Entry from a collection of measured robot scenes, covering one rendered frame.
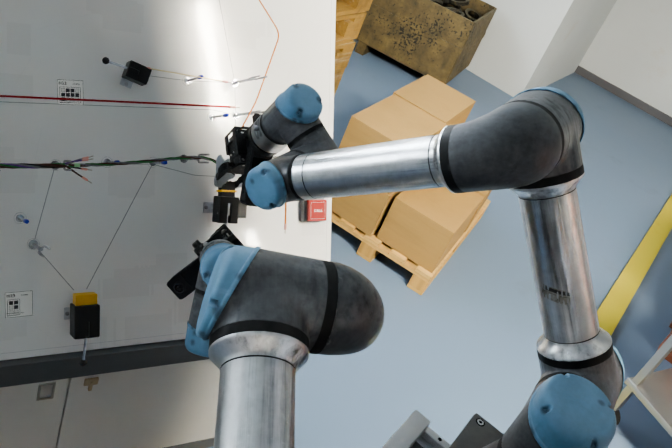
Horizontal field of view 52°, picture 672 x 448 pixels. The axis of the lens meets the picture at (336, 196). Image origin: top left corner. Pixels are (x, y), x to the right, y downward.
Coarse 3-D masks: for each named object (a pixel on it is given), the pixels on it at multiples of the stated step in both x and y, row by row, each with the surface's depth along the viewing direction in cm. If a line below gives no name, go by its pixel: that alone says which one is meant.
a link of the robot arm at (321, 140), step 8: (312, 128) 121; (320, 128) 122; (304, 136) 121; (312, 136) 121; (320, 136) 121; (328, 136) 123; (288, 144) 123; (296, 144) 121; (304, 144) 121; (312, 144) 120; (320, 144) 121; (328, 144) 122; (304, 152) 117
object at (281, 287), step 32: (224, 256) 80; (256, 256) 81; (288, 256) 83; (224, 288) 77; (256, 288) 78; (288, 288) 79; (320, 288) 81; (224, 320) 77; (256, 320) 76; (288, 320) 77; (320, 320) 80; (224, 352) 76; (256, 352) 75; (288, 352) 76; (224, 384) 74; (256, 384) 73; (288, 384) 75; (224, 416) 72; (256, 416) 71; (288, 416) 73
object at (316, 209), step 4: (308, 200) 162; (312, 200) 163; (316, 200) 163; (320, 200) 164; (324, 200) 164; (308, 204) 162; (312, 204) 163; (316, 204) 163; (320, 204) 164; (324, 204) 164; (308, 208) 162; (312, 208) 163; (316, 208) 163; (320, 208) 164; (324, 208) 164; (308, 212) 162; (312, 212) 163; (316, 212) 163; (320, 212) 164; (324, 212) 165; (308, 216) 162; (312, 216) 163; (316, 216) 163; (320, 216) 164; (324, 216) 165; (308, 220) 162; (312, 220) 163; (316, 220) 164; (320, 220) 164; (324, 220) 165
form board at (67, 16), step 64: (0, 0) 129; (64, 0) 135; (128, 0) 141; (192, 0) 148; (256, 0) 156; (320, 0) 165; (0, 64) 129; (64, 64) 135; (192, 64) 149; (256, 64) 157; (320, 64) 166; (0, 128) 129; (64, 128) 136; (128, 128) 142; (192, 128) 150; (0, 192) 130; (64, 192) 136; (128, 192) 143; (192, 192) 150; (0, 256) 130; (64, 256) 137; (128, 256) 143; (192, 256) 151; (320, 256) 168; (0, 320) 131; (64, 320) 137; (128, 320) 144
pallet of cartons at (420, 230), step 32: (416, 96) 368; (448, 96) 384; (352, 128) 325; (384, 128) 324; (416, 128) 336; (416, 192) 339; (448, 192) 350; (480, 192) 362; (352, 224) 344; (384, 224) 336; (416, 224) 328; (448, 224) 325; (416, 256) 334; (448, 256) 370; (416, 288) 337
